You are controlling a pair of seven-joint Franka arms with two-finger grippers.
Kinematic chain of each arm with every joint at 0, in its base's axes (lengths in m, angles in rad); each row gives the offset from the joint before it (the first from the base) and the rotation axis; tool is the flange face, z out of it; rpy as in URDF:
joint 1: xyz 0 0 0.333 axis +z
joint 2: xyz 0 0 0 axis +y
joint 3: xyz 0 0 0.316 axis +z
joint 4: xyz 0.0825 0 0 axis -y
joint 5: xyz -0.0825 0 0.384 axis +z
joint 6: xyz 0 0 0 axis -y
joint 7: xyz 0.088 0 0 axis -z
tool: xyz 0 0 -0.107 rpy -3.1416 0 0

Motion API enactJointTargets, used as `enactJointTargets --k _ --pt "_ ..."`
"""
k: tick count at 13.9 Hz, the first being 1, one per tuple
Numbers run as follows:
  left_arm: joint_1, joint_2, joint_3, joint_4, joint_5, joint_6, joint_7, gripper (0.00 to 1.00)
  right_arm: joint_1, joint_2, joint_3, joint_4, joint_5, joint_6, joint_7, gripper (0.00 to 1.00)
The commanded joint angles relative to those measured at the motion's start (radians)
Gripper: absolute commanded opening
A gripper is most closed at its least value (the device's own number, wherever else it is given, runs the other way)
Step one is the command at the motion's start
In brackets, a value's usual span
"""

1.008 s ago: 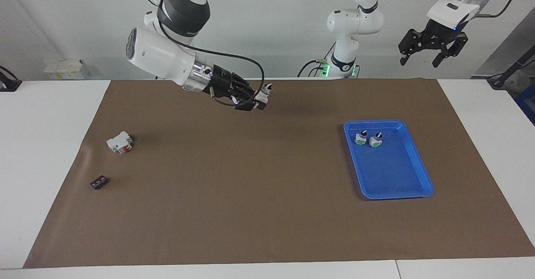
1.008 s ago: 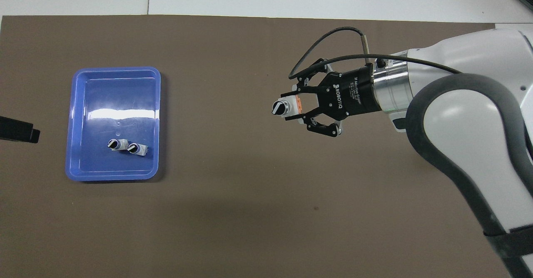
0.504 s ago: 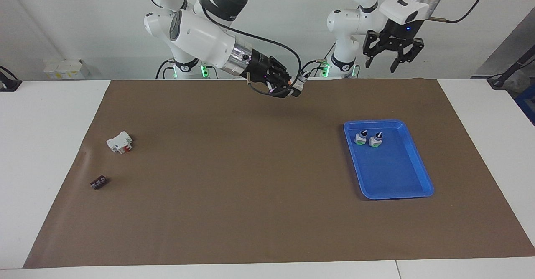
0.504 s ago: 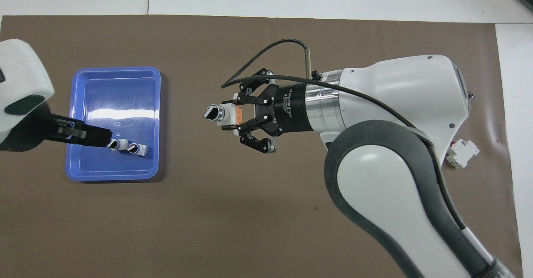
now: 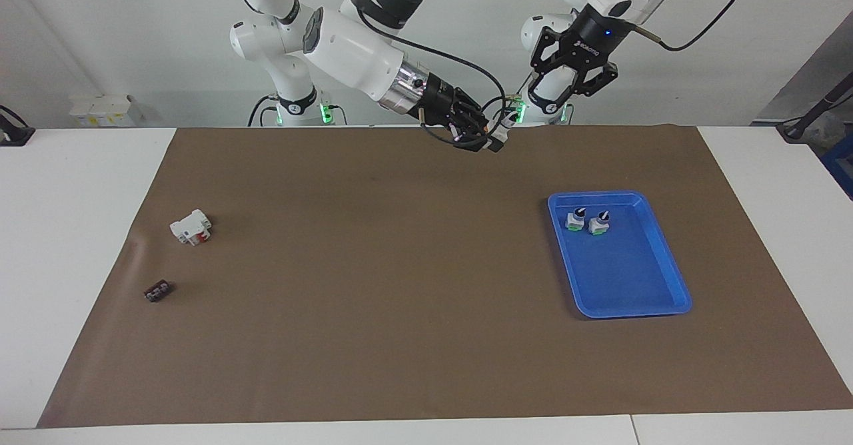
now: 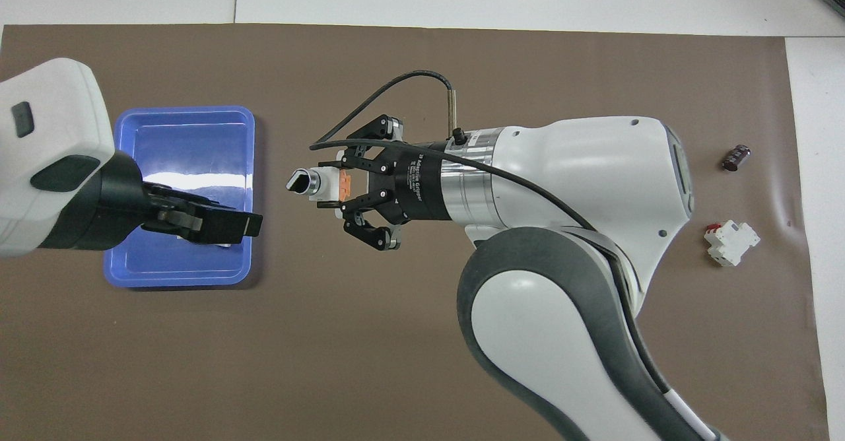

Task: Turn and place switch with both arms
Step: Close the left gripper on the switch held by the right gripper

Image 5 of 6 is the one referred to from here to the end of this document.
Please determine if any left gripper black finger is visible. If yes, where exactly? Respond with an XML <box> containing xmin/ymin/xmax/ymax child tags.
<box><xmin>574</xmin><ymin>61</ymin><xmax>617</xmax><ymax>99</ymax></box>
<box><xmin>531</xmin><ymin>27</ymin><xmax>577</xmax><ymax>96</ymax></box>

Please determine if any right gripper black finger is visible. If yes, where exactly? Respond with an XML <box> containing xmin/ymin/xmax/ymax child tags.
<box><xmin>446</xmin><ymin>125</ymin><xmax>502</xmax><ymax>154</ymax></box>
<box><xmin>460</xmin><ymin>95</ymin><xmax>497</xmax><ymax>133</ymax></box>

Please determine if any brown table mat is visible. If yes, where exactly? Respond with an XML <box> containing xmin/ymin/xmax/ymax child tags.
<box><xmin>37</xmin><ymin>124</ymin><xmax>853</xmax><ymax>429</ymax></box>

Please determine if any blue plastic tray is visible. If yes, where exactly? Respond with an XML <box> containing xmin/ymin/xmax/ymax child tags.
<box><xmin>547</xmin><ymin>191</ymin><xmax>692</xmax><ymax>318</ymax></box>

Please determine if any black stand pole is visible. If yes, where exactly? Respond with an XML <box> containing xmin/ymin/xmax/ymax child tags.
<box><xmin>776</xmin><ymin>72</ymin><xmax>853</xmax><ymax>143</ymax></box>

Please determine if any blue crate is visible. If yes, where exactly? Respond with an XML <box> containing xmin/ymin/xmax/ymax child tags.
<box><xmin>821</xmin><ymin>135</ymin><xmax>853</xmax><ymax>199</ymax></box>

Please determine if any white circuit breaker red lever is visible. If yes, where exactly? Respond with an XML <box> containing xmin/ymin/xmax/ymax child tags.
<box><xmin>169</xmin><ymin>209</ymin><xmax>213</xmax><ymax>246</ymax></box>

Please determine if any white cardboard box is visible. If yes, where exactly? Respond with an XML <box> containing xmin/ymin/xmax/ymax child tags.
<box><xmin>70</xmin><ymin>94</ymin><xmax>144</xmax><ymax>127</ymax></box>

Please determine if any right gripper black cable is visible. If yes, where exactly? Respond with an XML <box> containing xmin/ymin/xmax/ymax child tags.
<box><xmin>357</xmin><ymin>0</ymin><xmax>508</xmax><ymax>153</ymax></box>

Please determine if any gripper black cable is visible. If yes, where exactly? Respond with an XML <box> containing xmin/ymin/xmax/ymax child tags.
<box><xmin>357</xmin><ymin>0</ymin><xmax>508</xmax><ymax>153</ymax></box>
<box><xmin>632</xmin><ymin>0</ymin><xmax>752</xmax><ymax>53</ymax></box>

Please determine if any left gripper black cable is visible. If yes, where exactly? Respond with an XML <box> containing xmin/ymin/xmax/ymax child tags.
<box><xmin>632</xmin><ymin>0</ymin><xmax>752</xmax><ymax>53</ymax></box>

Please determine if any black clamp mount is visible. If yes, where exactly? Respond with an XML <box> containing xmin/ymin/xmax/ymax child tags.
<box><xmin>0</xmin><ymin>105</ymin><xmax>35</xmax><ymax>146</ymax></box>

